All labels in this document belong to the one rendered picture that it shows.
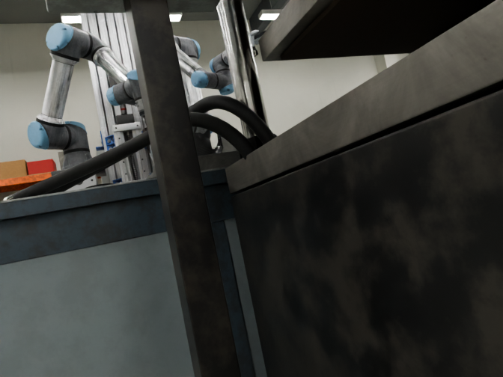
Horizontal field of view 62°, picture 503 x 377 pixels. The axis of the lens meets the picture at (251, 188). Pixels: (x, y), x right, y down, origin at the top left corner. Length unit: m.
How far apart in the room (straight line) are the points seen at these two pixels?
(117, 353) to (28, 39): 6.89
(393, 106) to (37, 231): 0.78
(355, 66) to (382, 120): 8.69
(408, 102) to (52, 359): 0.85
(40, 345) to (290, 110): 7.34
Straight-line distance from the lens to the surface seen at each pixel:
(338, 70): 8.90
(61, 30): 1.97
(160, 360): 1.05
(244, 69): 0.95
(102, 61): 2.00
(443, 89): 0.42
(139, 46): 0.71
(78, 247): 1.00
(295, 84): 8.29
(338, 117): 0.54
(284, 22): 0.86
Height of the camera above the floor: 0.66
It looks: 4 degrees up
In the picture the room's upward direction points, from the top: 12 degrees counter-clockwise
